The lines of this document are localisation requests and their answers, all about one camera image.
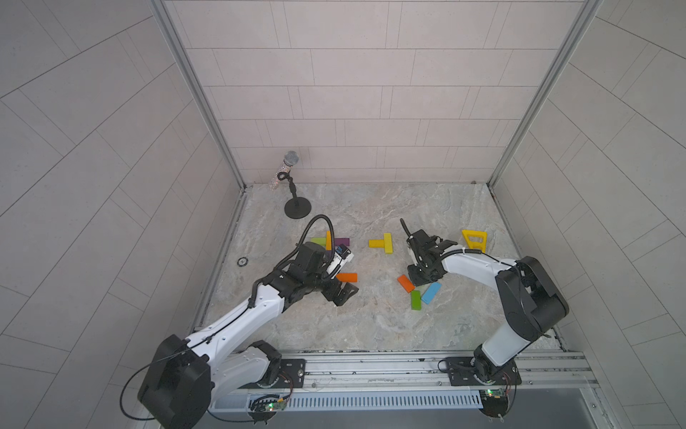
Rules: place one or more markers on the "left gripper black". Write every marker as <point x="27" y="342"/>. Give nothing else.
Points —
<point x="341" y="297"/>

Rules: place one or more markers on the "yellow triangle frame piece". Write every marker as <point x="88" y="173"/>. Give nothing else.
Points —
<point x="476" y="240"/>

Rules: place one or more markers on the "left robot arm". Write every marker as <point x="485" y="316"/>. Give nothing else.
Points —
<point x="188" y="374"/>

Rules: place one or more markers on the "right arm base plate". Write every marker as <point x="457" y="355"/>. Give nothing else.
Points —
<point x="478" y="371"/>

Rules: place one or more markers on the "microphone on black stand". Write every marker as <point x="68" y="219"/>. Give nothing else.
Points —
<point x="296" y="207"/>

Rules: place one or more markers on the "red-orange block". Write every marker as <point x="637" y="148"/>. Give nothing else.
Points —
<point x="406" y="284"/>

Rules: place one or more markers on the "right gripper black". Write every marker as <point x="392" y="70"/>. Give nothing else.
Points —
<point x="414" y="280"/>

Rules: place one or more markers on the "lime green small block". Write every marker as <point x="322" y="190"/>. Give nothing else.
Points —
<point x="318" y="241"/>

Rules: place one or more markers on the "orange long block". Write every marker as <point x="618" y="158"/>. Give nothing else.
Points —
<point x="347" y="277"/>

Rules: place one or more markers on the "circuit board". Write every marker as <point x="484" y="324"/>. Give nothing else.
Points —
<point x="266" y="407"/>
<point x="495" y="403"/>

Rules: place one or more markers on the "left circuit board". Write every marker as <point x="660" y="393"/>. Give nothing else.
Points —
<point x="266" y="407"/>

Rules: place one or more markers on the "light blue block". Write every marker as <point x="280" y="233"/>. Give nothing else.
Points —
<point x="431" y="292"/>

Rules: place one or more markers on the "yellow long block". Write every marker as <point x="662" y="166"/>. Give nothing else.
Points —
<point x="388" y="244"/>

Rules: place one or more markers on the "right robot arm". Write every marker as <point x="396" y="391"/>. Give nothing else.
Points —
<point x="531" y="302"/>

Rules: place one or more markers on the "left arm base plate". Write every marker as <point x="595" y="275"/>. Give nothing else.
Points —
<point x="291" y="373"/>

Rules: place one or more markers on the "aluminium rail frame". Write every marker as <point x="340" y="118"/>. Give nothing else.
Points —
<point x="399" y="381"/>

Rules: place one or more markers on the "right circuit board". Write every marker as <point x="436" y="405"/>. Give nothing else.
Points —
<point x="495" y="403"/>

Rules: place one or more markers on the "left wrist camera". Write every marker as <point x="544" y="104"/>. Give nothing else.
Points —
<point x="341" y="255"/>

